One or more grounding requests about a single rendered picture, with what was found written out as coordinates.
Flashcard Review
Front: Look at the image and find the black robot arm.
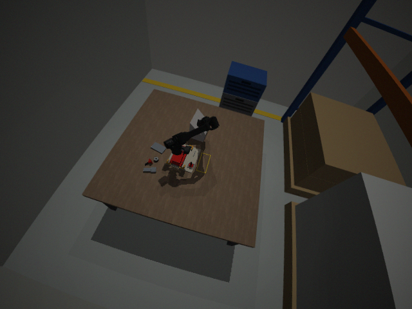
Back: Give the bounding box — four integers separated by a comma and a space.
164, 116, 219, 155

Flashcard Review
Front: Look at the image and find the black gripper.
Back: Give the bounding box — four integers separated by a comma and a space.
169, 145, 191, 155

